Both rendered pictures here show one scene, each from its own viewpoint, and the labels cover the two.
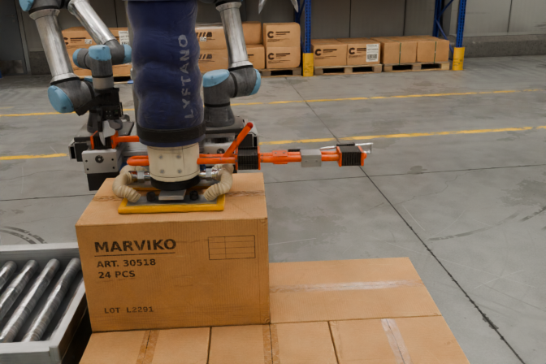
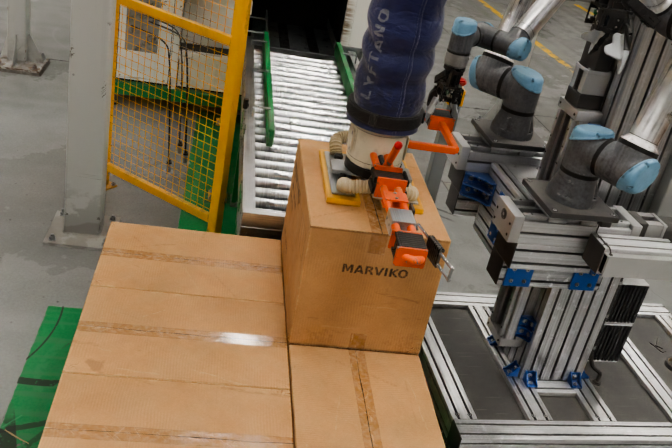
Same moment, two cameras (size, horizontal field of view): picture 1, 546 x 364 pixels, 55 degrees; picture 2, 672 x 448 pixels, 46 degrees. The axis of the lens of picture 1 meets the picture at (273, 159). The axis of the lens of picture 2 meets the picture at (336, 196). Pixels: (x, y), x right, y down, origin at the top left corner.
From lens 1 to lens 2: 2.26 m
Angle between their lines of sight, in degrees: 75
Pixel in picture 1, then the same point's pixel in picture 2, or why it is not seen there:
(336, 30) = not seen: outside the picture
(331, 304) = (325, 399)
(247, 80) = (614, 162)
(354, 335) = (261, 406)
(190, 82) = (376, 62)
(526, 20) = not seen: outside the picture
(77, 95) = (485, 74)
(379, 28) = not seen: outside the picture
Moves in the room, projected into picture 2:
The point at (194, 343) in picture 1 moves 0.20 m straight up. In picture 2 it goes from (259, 292) to (268, 238)
